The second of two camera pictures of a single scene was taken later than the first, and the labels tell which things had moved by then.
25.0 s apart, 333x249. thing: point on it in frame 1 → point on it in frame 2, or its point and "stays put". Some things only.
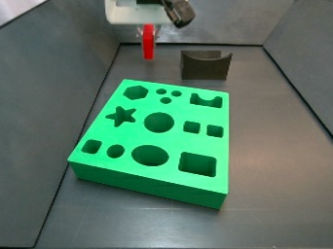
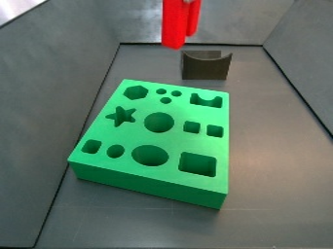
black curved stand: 205,65 stays put
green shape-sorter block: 164,139 stays put
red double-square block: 149,41 → 180,19
